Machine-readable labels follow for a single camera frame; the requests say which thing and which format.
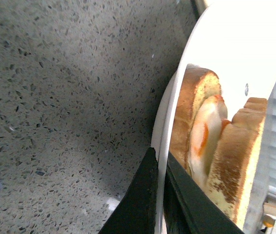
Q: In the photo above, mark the bread slice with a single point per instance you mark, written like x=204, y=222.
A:
x=235, y=161
x=198, y=84

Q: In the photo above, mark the white round plate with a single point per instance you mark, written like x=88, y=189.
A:
x=237, y=40

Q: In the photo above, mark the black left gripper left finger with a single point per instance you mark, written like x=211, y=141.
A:
x=136, y=212

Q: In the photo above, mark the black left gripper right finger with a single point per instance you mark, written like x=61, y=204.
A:
x=187, y=209

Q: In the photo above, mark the fried egg filling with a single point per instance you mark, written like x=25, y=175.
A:
x=206, y=131

